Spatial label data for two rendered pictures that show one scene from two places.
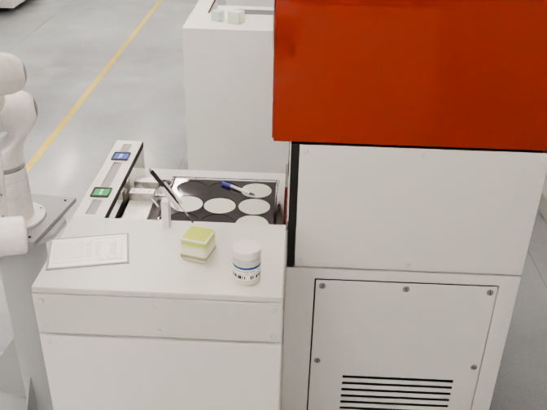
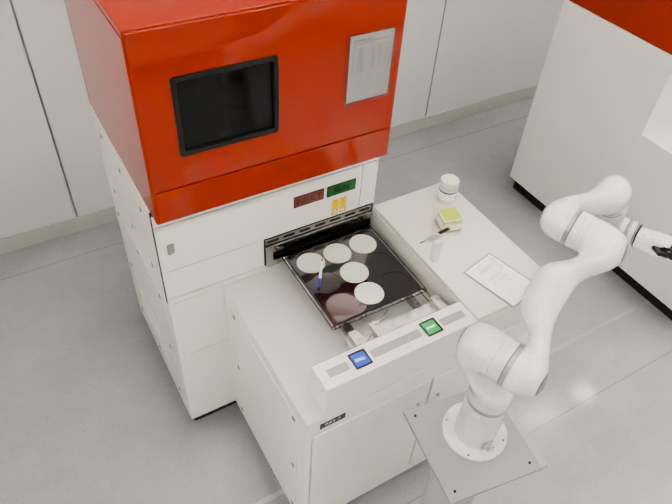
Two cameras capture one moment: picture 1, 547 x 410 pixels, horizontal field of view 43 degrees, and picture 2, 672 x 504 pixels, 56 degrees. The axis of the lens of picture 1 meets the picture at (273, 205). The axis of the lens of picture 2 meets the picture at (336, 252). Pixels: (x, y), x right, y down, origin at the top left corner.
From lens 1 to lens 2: 3.19 m
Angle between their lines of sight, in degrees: 91
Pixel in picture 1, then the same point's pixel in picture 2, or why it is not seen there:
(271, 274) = (431, 191)
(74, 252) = (511, 284)
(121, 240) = (474, 270)
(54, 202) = (426, 422)
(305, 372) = not seen: hidden behind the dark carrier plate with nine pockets
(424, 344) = not seen: hidden behind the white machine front
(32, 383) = not seen: outside the picture
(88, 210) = (458, 319)
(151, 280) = (490, 234)
